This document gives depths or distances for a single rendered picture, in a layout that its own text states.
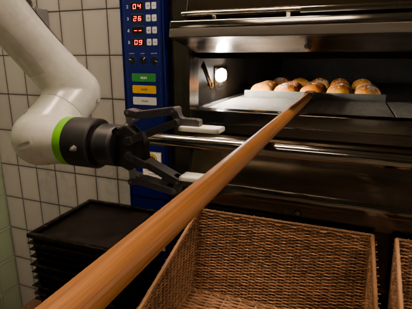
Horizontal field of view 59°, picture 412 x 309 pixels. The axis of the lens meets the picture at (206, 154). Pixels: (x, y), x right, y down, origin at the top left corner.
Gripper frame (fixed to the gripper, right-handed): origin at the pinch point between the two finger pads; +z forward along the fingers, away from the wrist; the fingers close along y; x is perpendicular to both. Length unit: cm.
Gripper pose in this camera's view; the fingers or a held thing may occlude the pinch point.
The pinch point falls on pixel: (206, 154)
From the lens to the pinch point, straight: 59.9
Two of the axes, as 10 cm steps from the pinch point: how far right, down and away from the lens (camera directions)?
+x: -3.7, 2.4, -9.0
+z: 9.3, 1.0, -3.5
